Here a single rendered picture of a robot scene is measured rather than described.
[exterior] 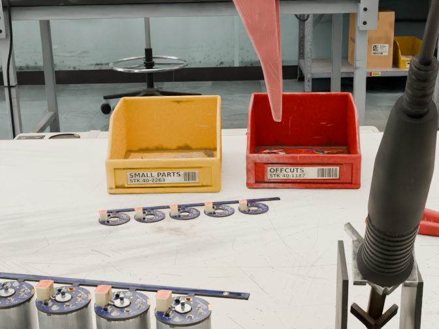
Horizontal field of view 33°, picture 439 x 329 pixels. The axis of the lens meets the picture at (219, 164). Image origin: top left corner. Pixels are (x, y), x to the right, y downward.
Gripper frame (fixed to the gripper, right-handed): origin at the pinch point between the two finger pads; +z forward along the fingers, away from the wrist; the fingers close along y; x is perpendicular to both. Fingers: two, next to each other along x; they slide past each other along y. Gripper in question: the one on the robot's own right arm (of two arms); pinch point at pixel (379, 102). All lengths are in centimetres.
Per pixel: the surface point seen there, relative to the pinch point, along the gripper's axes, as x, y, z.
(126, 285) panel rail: 5.3, 11.7, 7.5
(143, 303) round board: 7.0, 10.6, 7.5
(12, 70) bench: -221, 108, 44
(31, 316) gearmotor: 6.7, 15.9, 8.5
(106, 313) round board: 7.9, 12.0, 7.5
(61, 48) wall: -423, 157, 71
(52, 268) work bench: -8.6, 20.5, 13.9
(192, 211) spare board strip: -19.2, 12.3, 13.9
